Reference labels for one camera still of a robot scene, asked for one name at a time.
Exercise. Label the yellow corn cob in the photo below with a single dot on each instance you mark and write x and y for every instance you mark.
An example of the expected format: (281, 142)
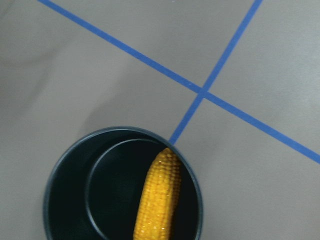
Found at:
(159, 198)

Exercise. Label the dark blue pot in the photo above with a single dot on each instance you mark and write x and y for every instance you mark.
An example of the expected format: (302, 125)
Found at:
(94, 190)

